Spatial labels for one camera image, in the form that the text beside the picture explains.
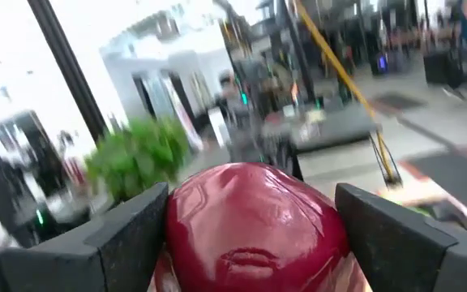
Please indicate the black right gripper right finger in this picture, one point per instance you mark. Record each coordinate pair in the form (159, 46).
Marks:
(412, 259)

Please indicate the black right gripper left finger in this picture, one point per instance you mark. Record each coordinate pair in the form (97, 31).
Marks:
(95, 259)

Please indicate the large dark red apple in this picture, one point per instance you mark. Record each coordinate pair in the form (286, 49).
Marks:
(249, 219)

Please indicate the black hazard-striped floor mat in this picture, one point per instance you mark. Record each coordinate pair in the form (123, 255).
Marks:
(460, 178)

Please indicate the green potted plant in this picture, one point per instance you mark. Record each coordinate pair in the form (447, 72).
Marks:
(136, 158)

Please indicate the black background robot station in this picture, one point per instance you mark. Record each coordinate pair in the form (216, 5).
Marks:
(22, 170)

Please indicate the grey desk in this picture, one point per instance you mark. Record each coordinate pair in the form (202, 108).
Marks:
(339, 130)

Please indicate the black bin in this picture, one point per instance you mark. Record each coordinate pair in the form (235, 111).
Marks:
(440, 67)

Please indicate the black vertical frame post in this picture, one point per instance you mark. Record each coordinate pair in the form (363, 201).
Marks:
(67, 69)

